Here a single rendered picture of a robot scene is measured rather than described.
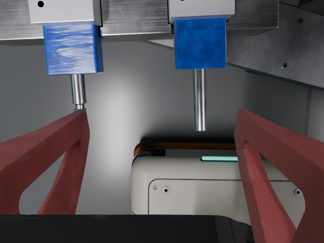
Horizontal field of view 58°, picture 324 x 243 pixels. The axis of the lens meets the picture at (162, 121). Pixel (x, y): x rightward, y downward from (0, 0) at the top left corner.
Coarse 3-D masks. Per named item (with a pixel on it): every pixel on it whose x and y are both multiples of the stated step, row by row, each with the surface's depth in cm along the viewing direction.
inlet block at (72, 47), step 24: (48, 0) 22; (72, 0) 22; (96, 0) 24; (48, 24) 23; (72, 24) 24; (96, 24) 24; (48, 48) 24; (72, 48) 24; (96, 48) 24; (48, 72) 24; (72, 72) 24; (96, 72) 25; (72, 96) 26
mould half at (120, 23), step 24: (0, 0) 25; (24, 0) 25; (120, 0) 25; (144, 0) 25; (240, 0) 25; (264, 0) 25; (0, 24) 25; (24, 24) 25; (120, 24) 25; (144, 24) 25; (240, 24) 25; (264, 24) 25
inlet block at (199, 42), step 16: (176, 0) 22; (192, 0) 22; (208, 0) 22; (224, 0) 22; (176, 16) 22; (192, 16) 23; (208, 16) 23; (224, 16) 23; (176, 32) 24; (192, 32) 24; (208, 32) 24; (224, 32) 24; (176, 48) 24; (192, 48) 24; (208, 48) 24; (224, 48) 24; (176, 64) 24; (192, 64) 24; (208, 64) 24; (224, 64) 24
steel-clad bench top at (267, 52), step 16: (288, 0) 30; (288, 16) 30; (304, 16) 30; (320, 16) 30; (272, 32) 31; (288, 32) 31; (304, 32) 31; (320, 32) 31; (240, 48) 31; (256, 48) 31; (272, 48) 31; (288, 48) 31; (304, 48) 31; (320, 48) 31; (240, 64) 31; (256, 64) 31; (272, 64) 31; (288, 64) 31; (304, 64) 31; (320, 64) 31; (304, 80) 31; (320, 80) 31
